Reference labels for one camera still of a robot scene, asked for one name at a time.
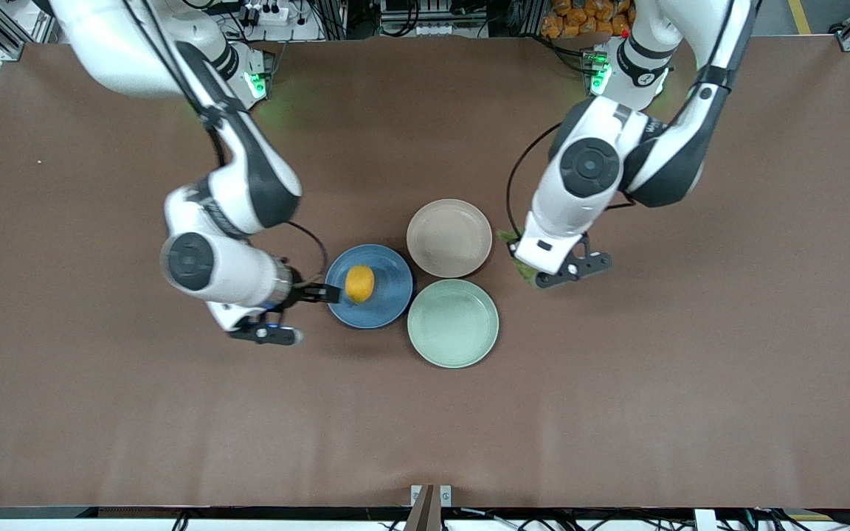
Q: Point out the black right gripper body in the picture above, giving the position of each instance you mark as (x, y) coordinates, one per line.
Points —
(302, 293)

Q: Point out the yellow lemon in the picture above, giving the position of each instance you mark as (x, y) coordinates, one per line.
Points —
(360, 285)

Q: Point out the green lettuce leaf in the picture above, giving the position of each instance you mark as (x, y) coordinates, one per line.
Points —
(522, 267)

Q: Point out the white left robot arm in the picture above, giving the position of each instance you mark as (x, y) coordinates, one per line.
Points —
(587, 166)

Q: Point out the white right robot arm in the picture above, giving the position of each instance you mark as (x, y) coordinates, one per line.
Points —
(248, 184)

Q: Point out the blue plate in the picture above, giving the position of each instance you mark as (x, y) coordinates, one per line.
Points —
(388, 310)

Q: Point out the light green plate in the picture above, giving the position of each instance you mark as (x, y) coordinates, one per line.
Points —
(453, 323)

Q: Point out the beige plate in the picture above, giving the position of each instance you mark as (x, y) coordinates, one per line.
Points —
(449, 238)

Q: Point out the white power strip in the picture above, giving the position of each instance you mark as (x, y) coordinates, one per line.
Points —
(268, 13)

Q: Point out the white device with ports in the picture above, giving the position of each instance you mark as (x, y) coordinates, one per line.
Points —
(417, 18)

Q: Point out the bag of orange items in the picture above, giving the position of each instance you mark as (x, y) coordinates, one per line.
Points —
(580, 18)

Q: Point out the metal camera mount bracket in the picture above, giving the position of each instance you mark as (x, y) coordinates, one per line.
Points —
(430, 505)

